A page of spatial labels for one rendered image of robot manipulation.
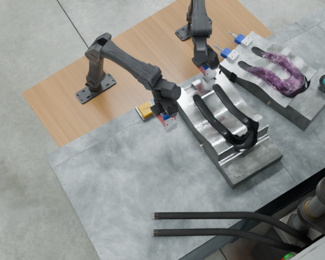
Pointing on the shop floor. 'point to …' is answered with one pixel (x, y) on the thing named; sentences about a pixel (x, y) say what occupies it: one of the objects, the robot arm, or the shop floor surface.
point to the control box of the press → (318, 249)
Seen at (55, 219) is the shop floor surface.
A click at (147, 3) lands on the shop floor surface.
